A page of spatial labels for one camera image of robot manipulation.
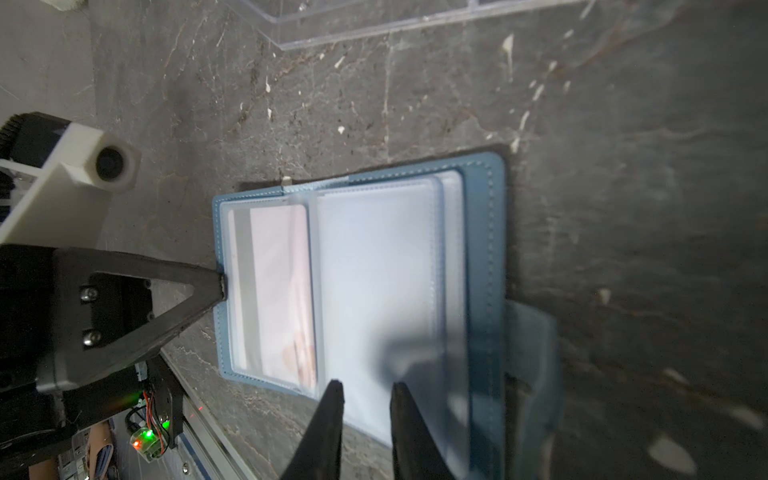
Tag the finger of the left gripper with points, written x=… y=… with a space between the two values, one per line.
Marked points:
x=69 y=363

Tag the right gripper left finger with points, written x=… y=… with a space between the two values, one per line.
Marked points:
x=318 y=455

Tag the clear acrylic organizer tray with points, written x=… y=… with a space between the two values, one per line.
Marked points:
x=291 y=25

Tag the blue leather card holder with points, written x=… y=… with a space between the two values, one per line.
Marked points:
x=408 y=274

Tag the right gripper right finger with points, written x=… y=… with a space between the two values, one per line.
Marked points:
x=414 y=452

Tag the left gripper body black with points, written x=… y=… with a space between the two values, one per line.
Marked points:
x=39 y=426

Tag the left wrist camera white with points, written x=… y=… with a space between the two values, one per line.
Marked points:
x=58 y=178

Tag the card with black stripe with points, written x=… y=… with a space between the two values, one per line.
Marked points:
x=271 y=321

